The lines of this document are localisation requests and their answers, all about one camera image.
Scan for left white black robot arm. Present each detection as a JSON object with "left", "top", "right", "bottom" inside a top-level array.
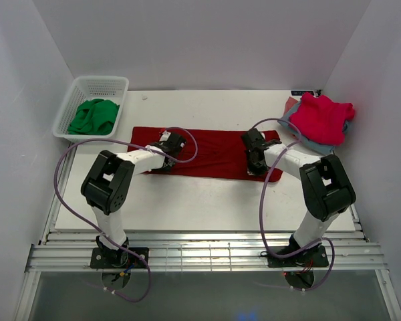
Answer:
[{"left": 81, "top": 131, "right": 186, "bottom": 268}]

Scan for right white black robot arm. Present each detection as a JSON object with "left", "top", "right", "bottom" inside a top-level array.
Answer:
[{"left": 241, "top": 128, "right": 356, "bottom": 265}]

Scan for pink folded t shirt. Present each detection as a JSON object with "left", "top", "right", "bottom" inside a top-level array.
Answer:
[{"left": 289, "top": 92, "right": 356, "bottom": 146}]

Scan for green t shirt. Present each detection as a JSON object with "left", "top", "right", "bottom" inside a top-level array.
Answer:
[{"left": 68, "top": 98, "right": 120, "bottom": 136}]

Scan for purple cable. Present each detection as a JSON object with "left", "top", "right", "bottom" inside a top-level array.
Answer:
[
  {"left": 250, "top": 118, "right": 335, "bottom": 292},
  {"left": 53, "top": 126, "right": 198, "bottom": 303}
]

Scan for dark red t shirt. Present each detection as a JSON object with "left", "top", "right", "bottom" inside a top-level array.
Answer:
[{"left": 126, "top": 126, "right": 284, "bottom": 183}]

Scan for aluminium frame rails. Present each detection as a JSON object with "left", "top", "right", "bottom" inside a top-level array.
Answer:
[{"left": 14, "top": 152, "right": 401, "bottom": 320}]

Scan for salmon folded t shirt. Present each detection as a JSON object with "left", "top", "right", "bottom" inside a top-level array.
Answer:
[{"left": 283, "top": 97, "right": 301, "bottom": 114}]

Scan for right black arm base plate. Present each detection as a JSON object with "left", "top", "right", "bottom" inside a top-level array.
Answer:
[{"left": 260, "top": 245, "right": 329, "bottom": 268}]

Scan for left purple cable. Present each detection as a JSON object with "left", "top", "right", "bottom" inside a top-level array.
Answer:
[{"left": 53, "top": 126, "right": 198, "bottom": 303}]

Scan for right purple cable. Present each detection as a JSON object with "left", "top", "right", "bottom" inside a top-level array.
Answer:
[{"left": 250, "top": 118, "right": 335, "bottom": 292}]

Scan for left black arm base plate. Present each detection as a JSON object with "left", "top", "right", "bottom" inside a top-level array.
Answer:
[{"left": 90, "top": 247, "right": 146, "bottom": 270}]

